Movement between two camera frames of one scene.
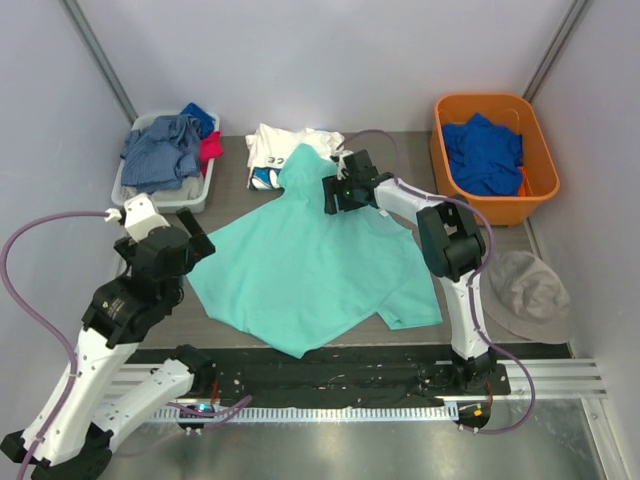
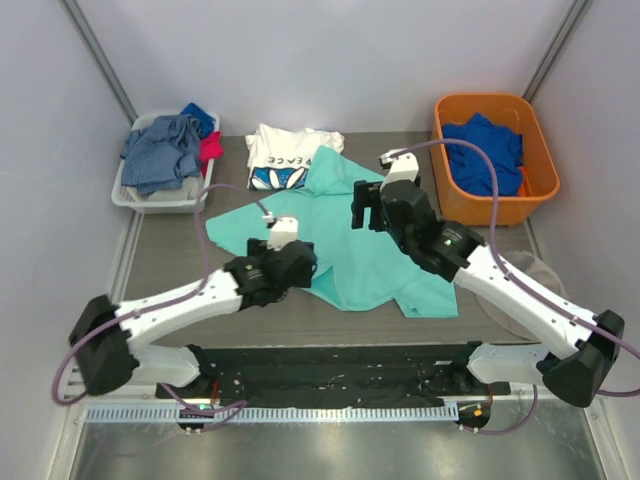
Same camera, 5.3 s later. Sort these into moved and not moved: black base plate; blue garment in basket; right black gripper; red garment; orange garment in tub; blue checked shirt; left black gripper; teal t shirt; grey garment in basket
Moved: left black gripper; right black gripper; teal t shirt
Not moved: orange garment in tub; blue checked shirt; red garment; blue garment in basket; grey garment in basket; black base plate
